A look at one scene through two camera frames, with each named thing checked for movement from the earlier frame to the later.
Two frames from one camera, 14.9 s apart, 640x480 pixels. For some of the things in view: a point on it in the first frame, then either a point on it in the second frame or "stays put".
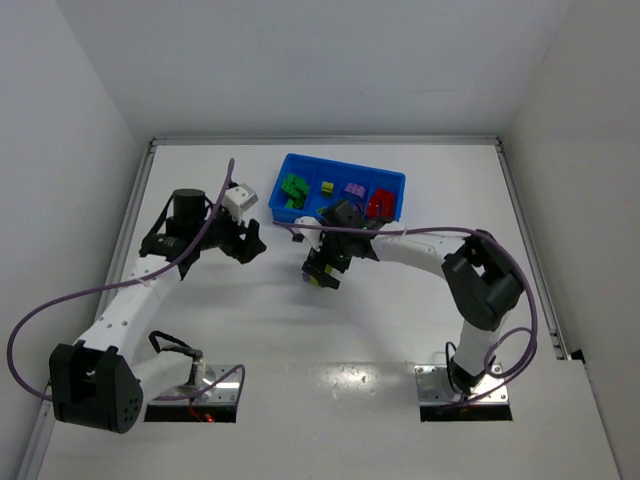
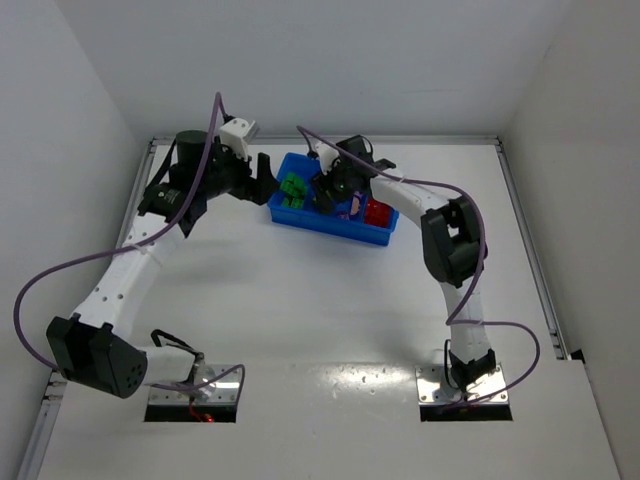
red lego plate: x=381 y=204 stays put
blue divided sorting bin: x=305 y=185 stays put
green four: x=296 y=190 stays put
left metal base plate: x=224 y=392 stays put
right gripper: x=323 y=265 → x=329 y=181
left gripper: x=243 y=242 → x=245 y=179
